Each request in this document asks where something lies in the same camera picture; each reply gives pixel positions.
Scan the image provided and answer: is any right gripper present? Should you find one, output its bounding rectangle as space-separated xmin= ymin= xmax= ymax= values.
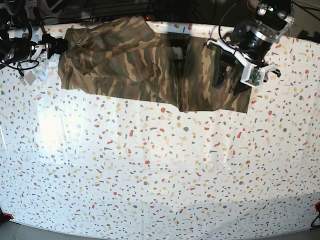
xmin=29 ymin=34 xmax=69 ymax=60

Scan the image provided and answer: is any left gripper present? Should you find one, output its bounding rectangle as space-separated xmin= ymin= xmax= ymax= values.
xmin=206 ymin=21 xmax=281 ymax=83

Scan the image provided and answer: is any camouflage T-shirt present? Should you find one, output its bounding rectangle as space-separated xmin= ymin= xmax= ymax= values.
xmin=58 ymin=16 xmax=251 ymax=113

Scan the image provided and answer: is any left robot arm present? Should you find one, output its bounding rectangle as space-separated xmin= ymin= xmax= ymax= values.
xmin=206 ymin=0 xmax=295 ymax=88

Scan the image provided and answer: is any power strip with red light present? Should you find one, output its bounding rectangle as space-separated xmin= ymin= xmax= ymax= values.
xmin=142 ymin=14 xmax=156 ymax=21

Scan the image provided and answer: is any terrazzo pattern table cloth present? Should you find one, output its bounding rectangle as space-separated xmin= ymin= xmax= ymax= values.
xmin=0 ymin=37 xmax=320 ymax=240

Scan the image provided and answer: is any red black table clamp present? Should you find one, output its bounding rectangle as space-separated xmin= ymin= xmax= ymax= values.
xmin=0 ymin=211 xmax=13 ymax=225

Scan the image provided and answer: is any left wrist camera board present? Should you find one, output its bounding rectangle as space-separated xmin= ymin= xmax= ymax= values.
xmin=240 ymin=64 xmax=266 ymax=88

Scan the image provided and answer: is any orange clamp with cable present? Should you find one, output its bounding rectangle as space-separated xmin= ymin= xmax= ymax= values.
xmin=310 ymin=202 xmax=320 ymax=229

